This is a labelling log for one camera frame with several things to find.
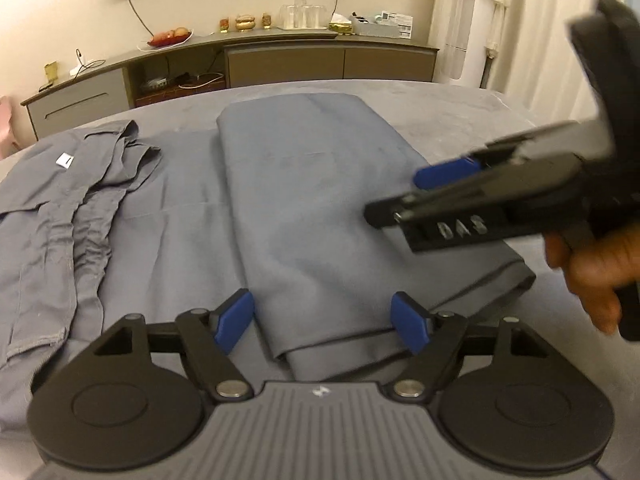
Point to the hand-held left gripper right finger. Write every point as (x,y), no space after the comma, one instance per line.
(410,322)

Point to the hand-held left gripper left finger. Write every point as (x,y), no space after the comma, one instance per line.
(235,317)

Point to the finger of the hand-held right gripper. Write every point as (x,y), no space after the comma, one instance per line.
(425,202)
(445,172)

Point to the blue-grey cloth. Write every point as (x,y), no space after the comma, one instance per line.
(310,220)

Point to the person's right hand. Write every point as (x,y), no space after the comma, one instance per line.
(600,270)

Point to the white tower air conditioner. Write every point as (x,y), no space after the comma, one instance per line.
(462,45)

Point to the white labelled box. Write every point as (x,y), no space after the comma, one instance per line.
(398,24)

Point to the white curtain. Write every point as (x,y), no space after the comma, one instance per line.
(530,35)

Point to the grey organiser box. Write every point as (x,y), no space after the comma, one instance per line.
(367,29)

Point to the gold-green tissue box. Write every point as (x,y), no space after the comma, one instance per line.
(341,25)

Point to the grey-brown TV cabinet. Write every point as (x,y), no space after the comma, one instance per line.
(285,62)

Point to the group of clear glass cups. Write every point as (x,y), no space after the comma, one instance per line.
(302,15)

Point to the grey shirt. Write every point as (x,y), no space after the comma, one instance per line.
(45,220)

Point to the small gold ornament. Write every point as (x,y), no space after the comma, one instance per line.
(224,25)
(267,20)

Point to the silver shelf device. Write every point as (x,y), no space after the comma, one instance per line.
(156,84)

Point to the burger-shaped gold ornament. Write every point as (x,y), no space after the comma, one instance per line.
(245,23)

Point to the fruit bowl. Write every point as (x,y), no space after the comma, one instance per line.
(167,37)

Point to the white charger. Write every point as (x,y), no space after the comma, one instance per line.
(77,71)

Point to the pink chair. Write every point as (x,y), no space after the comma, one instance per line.
(7,127)

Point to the small yellow item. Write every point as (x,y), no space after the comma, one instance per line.
(51,72)

